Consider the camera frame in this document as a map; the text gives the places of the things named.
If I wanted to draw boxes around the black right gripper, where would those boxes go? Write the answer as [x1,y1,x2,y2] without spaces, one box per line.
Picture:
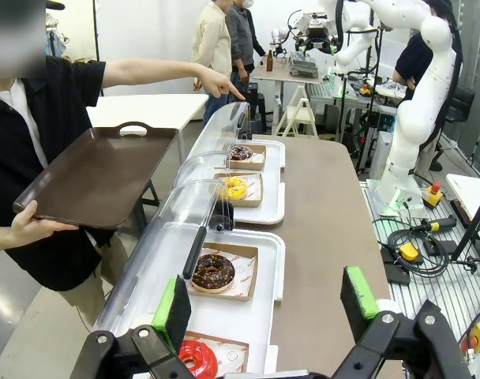
[299,12,338,53]

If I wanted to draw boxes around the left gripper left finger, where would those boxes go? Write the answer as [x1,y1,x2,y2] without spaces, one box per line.
[69,275,197,379]

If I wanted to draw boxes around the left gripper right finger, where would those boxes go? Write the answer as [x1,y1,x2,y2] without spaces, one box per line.
[330,266,474,379]

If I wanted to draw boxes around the cardboard box of chocolate donut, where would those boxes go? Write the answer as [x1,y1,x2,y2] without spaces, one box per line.
[186,242,260,303]

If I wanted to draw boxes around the cardboard box of sprinkled donut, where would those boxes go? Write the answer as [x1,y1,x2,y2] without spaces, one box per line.
[223,143,267,171]

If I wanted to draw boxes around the dark donut with colourful sprinkles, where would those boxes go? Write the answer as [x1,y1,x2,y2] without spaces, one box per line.
[227,144,254,162]

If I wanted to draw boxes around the brown serving tray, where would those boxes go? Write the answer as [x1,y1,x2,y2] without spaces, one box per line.
[13,121,181,231]

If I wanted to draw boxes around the aluminium robot base platform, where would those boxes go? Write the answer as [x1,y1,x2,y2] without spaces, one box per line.
[360,177,480,379]

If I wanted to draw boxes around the person's left forearm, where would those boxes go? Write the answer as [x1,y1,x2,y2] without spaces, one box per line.
[144,58,209,86]

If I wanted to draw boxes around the red glazed donut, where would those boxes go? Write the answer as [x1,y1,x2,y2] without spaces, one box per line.
[179,340,219,378]

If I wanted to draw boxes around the chocolate donut with nuts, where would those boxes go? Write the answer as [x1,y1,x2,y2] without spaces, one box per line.
[190,253,236,293]

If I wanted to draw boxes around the cardboard box of red donut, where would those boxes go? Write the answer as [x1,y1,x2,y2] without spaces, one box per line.
[180,330,251,376]

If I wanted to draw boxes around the person in grey shirt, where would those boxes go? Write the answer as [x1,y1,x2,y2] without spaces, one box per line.
[225,0,268,96]

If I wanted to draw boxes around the person in beige shirt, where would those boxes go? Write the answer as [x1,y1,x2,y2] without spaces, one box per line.
[191,0,232,127]

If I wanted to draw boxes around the yellow glazed donut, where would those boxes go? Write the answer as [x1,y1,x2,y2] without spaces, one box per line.
[216,176,249,201]

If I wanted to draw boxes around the cardboard box of yellow donut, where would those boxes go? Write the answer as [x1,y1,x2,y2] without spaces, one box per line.
[212,172,264,208]

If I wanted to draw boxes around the person in black shirt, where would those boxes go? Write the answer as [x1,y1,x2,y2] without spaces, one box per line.
[0,0,130,328]

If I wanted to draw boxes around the person's left hand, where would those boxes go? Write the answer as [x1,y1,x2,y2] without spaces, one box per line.
[192,65,247,102]

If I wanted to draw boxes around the person's right hand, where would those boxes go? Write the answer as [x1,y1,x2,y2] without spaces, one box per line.
[10,200,81,248]

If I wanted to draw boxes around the grey metal rack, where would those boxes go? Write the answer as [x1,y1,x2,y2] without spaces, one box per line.
[289,53,320,78]

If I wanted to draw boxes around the white height-adjustable desk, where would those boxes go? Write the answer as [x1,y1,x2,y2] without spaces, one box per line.
[251,65,324,135]

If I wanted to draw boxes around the metal workbench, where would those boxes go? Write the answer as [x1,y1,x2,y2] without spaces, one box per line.
[306,73,407,115]

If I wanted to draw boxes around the clear plastic display cover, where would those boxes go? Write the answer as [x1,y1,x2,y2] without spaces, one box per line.
[172,101,252,190]
[92,178,236,344]

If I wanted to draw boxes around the white step stool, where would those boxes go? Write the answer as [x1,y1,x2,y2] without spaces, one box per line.
[274,84,320,139]

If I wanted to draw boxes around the black plastic stool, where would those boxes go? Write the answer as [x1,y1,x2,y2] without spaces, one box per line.
[246,90,269,133]

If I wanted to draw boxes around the white display tray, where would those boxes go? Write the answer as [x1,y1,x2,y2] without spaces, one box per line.
[139,221,287,379]
[214,138,287,226]

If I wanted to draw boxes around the bystander in black clothes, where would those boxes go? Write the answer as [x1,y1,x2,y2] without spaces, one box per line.
[393,33,426,102]

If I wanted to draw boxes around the white controller box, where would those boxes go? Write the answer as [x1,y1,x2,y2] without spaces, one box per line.
[368,129,395,181]

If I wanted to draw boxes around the black tripod leg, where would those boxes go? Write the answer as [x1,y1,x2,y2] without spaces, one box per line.
[451,157,480,261]

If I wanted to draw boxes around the white side table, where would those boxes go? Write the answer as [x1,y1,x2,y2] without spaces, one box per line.
[444,173,480,253]

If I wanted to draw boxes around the black office chair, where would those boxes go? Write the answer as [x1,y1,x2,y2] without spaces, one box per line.
[441,84,476,135]

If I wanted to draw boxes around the white rectangular table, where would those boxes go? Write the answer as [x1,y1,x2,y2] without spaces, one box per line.
[84,93,210,165]

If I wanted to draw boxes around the black light stand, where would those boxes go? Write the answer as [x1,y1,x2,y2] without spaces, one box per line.
[91,0,103,98]

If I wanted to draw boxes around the hanging clothes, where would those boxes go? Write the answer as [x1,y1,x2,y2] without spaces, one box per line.
[45,11,69,61]

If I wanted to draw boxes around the coiled black cable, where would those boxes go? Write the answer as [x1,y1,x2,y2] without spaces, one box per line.
[372,216,450,277]

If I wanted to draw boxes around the black and yellow enabling handle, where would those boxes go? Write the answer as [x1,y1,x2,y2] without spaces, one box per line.
[419,216,458,234]

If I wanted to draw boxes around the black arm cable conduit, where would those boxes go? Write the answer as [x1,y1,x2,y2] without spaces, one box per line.
[425,0,467,151]

